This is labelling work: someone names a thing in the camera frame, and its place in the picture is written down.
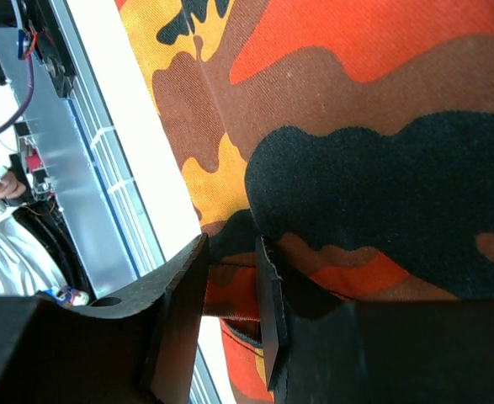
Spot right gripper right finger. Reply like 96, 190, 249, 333
256, 238, 494, 403

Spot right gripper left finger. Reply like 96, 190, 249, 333
0, 234, 210, 403

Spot orange camouflage trousers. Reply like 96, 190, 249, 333
117, 1, 494, 403

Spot person in white clothing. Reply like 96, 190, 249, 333
0, 152, 90, 307

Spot aluminium rail frame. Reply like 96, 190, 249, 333
0, 1, 220, 403

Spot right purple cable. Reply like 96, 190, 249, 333
0, 50, 35, 140

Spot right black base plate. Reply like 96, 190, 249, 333
0, 1, 76, 98

